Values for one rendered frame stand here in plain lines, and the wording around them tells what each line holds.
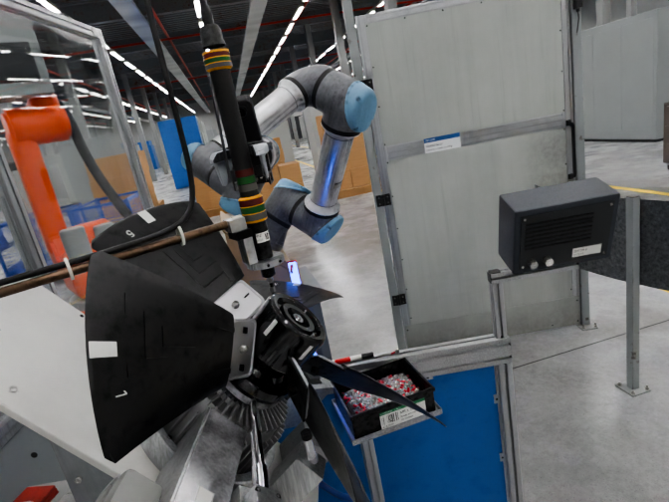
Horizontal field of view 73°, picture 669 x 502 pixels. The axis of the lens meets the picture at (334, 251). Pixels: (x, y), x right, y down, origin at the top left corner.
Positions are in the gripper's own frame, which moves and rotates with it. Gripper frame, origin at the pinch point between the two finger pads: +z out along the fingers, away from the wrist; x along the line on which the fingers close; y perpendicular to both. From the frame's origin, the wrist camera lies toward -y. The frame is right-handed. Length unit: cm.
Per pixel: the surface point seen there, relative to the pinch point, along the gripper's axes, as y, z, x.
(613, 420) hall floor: 150, -97, -120
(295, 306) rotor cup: 27.2, 3.4, -4.7
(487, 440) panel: 98, -39, -46
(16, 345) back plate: 21.5, 13.1, 37.0
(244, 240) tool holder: 14.8, 0.2, 1.9
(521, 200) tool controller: 26, -37, -61
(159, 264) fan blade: 16.0, 1.5, 17.0
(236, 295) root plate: 23.6, 2.5, 5.1
